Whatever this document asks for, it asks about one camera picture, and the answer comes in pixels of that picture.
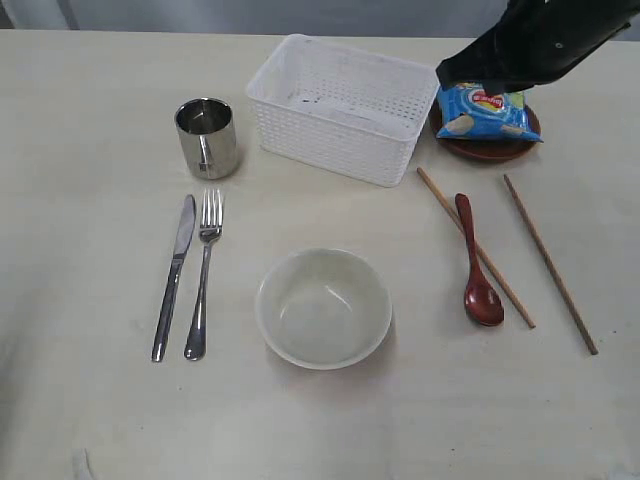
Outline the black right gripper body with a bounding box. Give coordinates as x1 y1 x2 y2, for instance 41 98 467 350
436 0 633 95

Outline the blue chips bag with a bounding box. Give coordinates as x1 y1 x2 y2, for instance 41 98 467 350
436 83 542 142

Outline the brown wooden plate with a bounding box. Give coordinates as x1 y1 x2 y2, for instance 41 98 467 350
428 100 541 164

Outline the wooden chopstick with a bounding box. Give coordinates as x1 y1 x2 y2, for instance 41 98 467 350
417 167 536 329
502 174 599 356

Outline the white plastic perforated basket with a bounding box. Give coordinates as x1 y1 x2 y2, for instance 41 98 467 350
246 34 439 187

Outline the dark red wooden spoon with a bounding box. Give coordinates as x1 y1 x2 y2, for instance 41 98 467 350
455 193 504 327

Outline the shiny steel cup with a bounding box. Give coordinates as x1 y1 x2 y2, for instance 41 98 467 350
174 98 240 180

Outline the grey ceramic bowl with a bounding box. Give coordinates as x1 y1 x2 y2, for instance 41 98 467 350
254 248 393 371

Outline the steel fork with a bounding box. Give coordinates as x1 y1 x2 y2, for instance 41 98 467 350
184 188 224 361

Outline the steel table knife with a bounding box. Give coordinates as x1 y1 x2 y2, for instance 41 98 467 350
151 194 196 363

